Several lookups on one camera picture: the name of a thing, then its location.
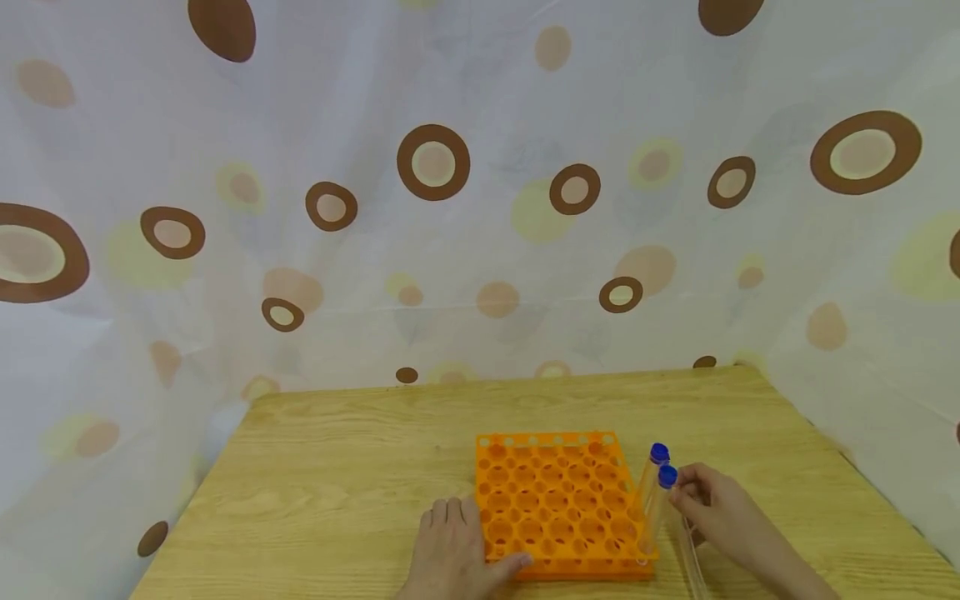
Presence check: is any person's right hand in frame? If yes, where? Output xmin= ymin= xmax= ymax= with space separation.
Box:
xmin=668 ymin=462 xmax=777 ymax=576

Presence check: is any person's left hand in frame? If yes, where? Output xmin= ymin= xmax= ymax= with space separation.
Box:
xmin=395 ymin=497 xmax=533 ymax=600

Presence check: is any clear glass tube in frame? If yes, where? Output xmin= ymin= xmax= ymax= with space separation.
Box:
xmin=677 ymin=510 xmax=710 ymax=600

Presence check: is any orange test tube rack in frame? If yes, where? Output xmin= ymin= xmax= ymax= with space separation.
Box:
xmin=474 ymin=430 xmax=660 ymax=583

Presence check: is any person's right forearm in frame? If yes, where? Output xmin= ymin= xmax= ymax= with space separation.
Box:
xmin=752 ymin=535 xmax=843 ymax=600

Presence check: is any clear tube with blue cap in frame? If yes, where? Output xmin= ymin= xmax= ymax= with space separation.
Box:
xmin=636 ymin=442 xmax=671 ymax=519
xmin=637 ymin=465 xmax=679 ymax=566

